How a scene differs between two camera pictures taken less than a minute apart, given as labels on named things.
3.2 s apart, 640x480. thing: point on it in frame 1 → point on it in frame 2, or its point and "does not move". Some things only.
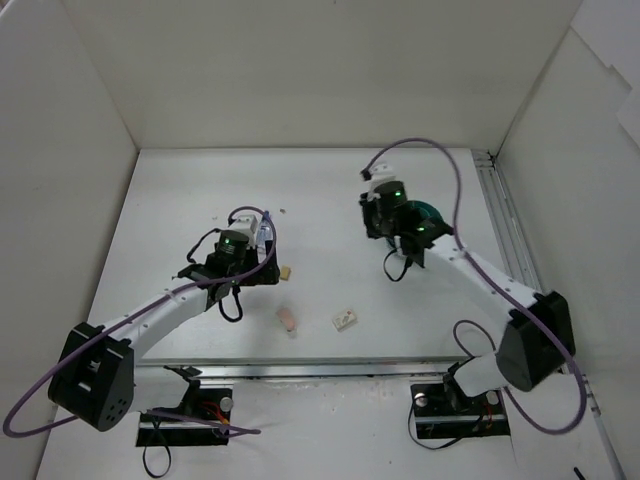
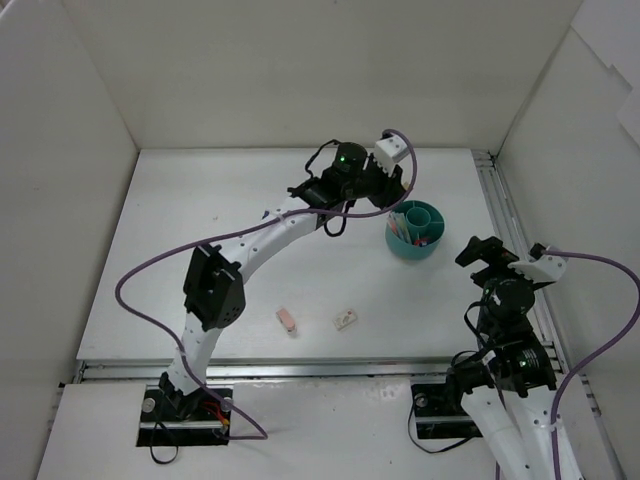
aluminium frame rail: x=515 y=244 does not move
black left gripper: x=267 y=273 → x=386 y=188
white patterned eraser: x=344 y=322 does not move
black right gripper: x=371 y=220 → x=491 y=266
